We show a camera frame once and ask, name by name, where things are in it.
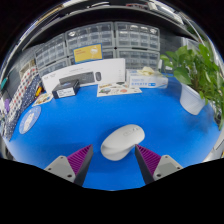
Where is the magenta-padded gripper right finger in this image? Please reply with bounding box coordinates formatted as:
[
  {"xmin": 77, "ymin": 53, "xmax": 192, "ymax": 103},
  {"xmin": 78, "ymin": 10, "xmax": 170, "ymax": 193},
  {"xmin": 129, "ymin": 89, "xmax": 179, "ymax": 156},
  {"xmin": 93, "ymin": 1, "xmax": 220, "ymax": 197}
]
[{"xmin": 134, "ymin": 143, "xmax": 185, "ymax": 186}]

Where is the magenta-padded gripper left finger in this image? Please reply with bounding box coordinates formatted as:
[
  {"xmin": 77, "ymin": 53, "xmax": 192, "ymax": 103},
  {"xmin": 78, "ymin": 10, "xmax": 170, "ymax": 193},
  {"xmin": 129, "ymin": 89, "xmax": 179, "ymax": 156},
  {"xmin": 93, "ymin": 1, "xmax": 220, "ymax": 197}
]
[{"xmin": 43, "ymin": 143, "xmax": 95, "ymax": 187}]

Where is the white computer mouse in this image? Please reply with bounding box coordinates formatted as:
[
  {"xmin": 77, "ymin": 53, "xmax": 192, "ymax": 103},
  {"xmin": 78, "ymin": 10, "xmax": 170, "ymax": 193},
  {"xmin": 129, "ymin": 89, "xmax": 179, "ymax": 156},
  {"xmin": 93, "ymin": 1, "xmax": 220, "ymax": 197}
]
[{"xmin": 100, "ymin": 123, "xmax": 146, "ymax": 162}]

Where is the round blue printed mouse pad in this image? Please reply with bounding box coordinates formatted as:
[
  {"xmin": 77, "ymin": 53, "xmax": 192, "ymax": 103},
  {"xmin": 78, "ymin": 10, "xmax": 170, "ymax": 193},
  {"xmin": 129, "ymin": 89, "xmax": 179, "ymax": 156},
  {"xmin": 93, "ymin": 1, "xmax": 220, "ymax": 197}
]
[{"xmin": 18, "ymin": 105, "xmax": 42, "ymax": 135}]

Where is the printed sticker sheet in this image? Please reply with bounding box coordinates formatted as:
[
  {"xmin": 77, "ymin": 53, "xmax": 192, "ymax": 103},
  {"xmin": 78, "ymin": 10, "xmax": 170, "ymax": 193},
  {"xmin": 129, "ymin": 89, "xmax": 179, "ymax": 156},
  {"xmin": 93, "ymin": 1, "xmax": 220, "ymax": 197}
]
[
  {"xmin": 96, "ymin": 81, "xmax": 143, "ymax": 98},
  {"xmin": 32, "ymin": 92, "xmax": 54, "ymax": 108}
]

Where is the small black box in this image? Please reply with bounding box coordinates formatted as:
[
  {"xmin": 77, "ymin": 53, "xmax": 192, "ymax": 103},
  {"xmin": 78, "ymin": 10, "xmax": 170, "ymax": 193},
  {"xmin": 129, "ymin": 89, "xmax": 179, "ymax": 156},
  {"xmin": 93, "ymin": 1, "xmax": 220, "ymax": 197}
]
[{"xmin": 51, "ymin": 79, "xmax": 81, "ymax": 100}]

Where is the navy polka dot cloth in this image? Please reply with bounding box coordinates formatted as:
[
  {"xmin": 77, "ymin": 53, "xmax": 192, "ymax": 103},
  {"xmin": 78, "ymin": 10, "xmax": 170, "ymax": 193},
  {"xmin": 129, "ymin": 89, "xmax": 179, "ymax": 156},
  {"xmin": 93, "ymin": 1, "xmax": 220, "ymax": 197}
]
[{"xmin": 3, "ymin": 78, "xmax": 43, "ymax": 141}]

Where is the white and blue carton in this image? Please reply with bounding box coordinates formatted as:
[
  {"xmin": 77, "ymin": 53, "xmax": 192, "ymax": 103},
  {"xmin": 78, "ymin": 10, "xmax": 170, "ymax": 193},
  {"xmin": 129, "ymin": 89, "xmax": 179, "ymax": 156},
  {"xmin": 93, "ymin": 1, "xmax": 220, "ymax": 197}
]
[{"xmin": 125, "ymin": 69, "xmax": 170, "ymax": 90}]

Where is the red blue checked cloth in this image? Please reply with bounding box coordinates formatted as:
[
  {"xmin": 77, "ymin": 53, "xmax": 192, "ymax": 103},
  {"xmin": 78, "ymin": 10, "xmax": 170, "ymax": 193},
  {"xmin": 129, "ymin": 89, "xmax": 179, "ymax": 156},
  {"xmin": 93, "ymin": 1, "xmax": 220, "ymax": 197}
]
[{"xmin": 6, "ymin": 66, "xmax": 38, "ymax": 125}]

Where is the grey large-drawer cabinet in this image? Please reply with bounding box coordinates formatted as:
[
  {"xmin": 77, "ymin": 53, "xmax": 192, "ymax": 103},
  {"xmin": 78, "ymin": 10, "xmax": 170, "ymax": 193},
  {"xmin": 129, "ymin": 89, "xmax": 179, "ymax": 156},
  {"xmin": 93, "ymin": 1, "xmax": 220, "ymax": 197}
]
[
  {"xmin": 115, "ymin": 48, "xmax": 161, "ymax": 70},
  {"xmin": 68, "ymin": 48, "xmax": 117, "ymax": 66},
  {"xmin": 37, "ymin": 58, "xmax": 70, "ymax": 78}
]

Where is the green plant in white pot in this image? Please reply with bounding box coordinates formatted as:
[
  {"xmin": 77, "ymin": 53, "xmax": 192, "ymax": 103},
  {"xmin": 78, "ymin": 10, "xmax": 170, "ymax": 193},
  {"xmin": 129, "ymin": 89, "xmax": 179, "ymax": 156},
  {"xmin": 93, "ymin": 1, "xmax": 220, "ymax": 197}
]
[{"xmin": 159, "ymin": 43, "xmax": 224, "ymax": 131}]

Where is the beige woven basket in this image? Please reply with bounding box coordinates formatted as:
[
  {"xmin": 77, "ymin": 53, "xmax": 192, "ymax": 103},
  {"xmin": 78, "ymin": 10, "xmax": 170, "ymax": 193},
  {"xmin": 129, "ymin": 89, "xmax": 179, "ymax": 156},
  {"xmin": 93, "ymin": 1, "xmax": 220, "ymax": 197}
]
[{"xmin": 19, "ymin": 59, "xmax": 37, "ymax": 79}]

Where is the long white keyboard box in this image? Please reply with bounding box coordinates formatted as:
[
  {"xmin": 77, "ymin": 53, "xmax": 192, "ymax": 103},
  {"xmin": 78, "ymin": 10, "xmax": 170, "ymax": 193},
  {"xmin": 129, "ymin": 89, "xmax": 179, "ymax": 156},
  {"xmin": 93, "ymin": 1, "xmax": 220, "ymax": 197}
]
[{"xmin": 41, "ymin": 58, "xmax": 127, "ymax": 95}]

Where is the yellow and blue box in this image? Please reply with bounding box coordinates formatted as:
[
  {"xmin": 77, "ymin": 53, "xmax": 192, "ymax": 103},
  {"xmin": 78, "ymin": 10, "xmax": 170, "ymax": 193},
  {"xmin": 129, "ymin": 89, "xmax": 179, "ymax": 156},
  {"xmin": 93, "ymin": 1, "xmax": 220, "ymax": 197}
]
[{"xmin": 72, "ymin": 43, "xmax": 103, "ymax": 64}]

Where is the grey small-drawer cabinet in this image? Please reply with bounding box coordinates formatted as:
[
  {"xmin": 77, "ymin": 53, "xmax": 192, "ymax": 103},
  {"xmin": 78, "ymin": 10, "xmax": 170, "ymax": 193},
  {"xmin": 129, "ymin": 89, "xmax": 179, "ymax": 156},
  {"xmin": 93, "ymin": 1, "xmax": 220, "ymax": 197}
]
[
  {"xmin": 34, "ymin": 33, "xmax": 68, "ymax": 69},
  {"xmin": 64, "ymin": 21, "xmax": 116, "ymax": 51},
  {"xmin": 114, "ymin": 21, "xmax": 161, "ymax": 51}
]

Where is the dark wall shelf unit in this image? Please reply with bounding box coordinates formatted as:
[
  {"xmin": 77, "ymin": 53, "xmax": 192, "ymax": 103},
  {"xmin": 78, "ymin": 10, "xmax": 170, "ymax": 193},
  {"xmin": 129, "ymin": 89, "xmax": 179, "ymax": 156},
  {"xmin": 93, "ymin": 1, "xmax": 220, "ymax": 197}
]
[{"xmin": 19, "ymin": 0, "xmax": 208, "ymax": 44}]

